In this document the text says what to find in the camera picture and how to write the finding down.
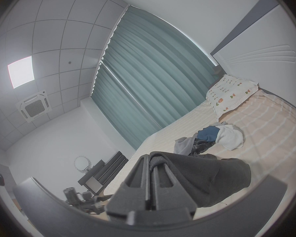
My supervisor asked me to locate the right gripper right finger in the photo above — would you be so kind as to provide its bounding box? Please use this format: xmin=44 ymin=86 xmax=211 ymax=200
xmin=151 ymin=163 xmax=196 ymax=217

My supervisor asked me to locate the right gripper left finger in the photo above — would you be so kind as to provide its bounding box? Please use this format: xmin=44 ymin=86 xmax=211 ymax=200
xmin=106 ymin=154 xmax=151 ymax=216

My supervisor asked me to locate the black T-shirt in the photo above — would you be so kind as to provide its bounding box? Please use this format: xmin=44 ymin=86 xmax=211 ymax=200
xmin=149 ymin=151 xmax=252 ymax=208

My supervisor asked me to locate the pile of clothes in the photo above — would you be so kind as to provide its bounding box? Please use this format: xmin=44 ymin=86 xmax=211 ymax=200
xmin=174 ymin=124 xmax=244 ymax=156

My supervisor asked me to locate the bed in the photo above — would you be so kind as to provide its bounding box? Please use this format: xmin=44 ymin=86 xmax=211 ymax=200
xmin=102 ymin=0 xmax=296 ymax=222

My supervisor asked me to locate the black chest of drawers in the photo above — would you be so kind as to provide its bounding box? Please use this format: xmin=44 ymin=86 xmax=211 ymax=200
xmin=78 ymin=151 xmax=129 ymax=194

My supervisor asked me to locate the round white mirror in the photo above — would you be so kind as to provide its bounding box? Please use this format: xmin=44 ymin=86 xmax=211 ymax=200
xmin=74 ymin=156 xmax=90 ymax=171

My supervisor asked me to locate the blue-green curtain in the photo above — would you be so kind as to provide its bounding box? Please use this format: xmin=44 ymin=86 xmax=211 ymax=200
xmin=91 ymin=61 xmax=164 ymax=150
xmin=100 ymin=5 xmax=219 ymax=131

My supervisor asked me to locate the white printed pillow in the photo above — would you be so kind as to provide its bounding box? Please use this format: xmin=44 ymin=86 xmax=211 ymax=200
xmin=206 ymin=74 xmax=259 ymax=122

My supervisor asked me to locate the grey bedside table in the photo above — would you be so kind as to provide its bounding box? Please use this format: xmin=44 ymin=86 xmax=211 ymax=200
xmin=211 ymin=66 xmax=223 ymax=86

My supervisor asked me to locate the white ceiling air conditioner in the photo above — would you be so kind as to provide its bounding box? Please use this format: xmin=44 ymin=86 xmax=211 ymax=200
xmin=15 ymin=90 xmax=52 ymax=123

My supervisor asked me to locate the square ceiling light panel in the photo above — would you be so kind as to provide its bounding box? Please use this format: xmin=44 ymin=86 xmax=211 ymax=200
xmin=7 ymin=56 xmax=35 ymax=89

